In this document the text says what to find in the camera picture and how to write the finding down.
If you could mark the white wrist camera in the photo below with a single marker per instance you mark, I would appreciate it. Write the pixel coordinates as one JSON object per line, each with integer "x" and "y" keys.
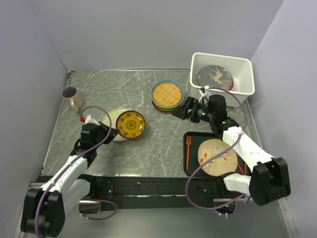
{"x": 204, "y": 92}
{"x": 88, "y": 119}

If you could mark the pink plate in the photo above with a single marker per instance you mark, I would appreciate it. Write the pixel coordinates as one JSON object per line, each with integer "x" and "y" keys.
{"x": 232, "y": 86}

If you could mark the white plastic bin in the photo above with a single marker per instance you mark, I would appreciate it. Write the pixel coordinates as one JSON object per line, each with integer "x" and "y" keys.
{"x": 240, "y": 68}

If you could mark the orange plastic fork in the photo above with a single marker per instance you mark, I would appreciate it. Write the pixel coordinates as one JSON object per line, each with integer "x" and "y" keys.
{"x": 188, "y": 143}

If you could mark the stack of coloured plates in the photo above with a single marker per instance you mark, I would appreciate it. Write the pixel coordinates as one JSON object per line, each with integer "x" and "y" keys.
{"x": 160, "y": 109}

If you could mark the grey reindeer plate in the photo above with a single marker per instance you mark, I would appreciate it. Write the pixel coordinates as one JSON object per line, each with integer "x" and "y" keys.
{"x": 215, "y": 77}

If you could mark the blue plate with bamboo mat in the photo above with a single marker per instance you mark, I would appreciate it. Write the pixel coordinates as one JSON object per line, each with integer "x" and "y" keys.
{"x": 167, "y": 94}

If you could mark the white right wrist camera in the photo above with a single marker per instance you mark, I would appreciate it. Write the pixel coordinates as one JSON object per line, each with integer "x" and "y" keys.
{"x": 204, "y": 92}

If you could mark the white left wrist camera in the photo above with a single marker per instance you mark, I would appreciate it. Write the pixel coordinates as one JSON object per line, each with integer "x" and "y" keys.
{"x": 88, "y": 119}

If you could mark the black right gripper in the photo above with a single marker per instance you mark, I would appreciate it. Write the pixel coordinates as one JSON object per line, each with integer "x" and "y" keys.
{"x": 181, "y": 112}

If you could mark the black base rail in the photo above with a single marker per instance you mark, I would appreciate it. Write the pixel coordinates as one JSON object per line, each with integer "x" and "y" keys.
{"x": 142, "y": 193}

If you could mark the black tray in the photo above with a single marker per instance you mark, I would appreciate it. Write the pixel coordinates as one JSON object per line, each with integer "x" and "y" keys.
{"x": 197, "y": 138}

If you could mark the beige bird plate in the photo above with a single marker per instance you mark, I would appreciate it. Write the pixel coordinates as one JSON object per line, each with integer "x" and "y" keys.
{"x": 226, "y": 163}

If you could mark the yellow black patterned plate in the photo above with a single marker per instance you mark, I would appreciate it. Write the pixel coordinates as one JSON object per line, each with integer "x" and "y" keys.
{"x": 130, "y": 124}

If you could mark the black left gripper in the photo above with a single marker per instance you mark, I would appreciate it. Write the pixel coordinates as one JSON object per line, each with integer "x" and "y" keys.
{"x": 113, "y": 133}

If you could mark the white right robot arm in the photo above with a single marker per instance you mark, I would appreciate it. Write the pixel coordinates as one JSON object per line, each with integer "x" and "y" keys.
{"x": 269, "y": 180}

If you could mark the pink mug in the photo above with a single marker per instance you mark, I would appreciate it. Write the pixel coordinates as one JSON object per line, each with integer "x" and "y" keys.
{"x": 73, "y": 97}

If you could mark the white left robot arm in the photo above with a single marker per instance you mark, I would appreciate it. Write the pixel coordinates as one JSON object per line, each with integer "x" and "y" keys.
{"x": 45, "y": 208}

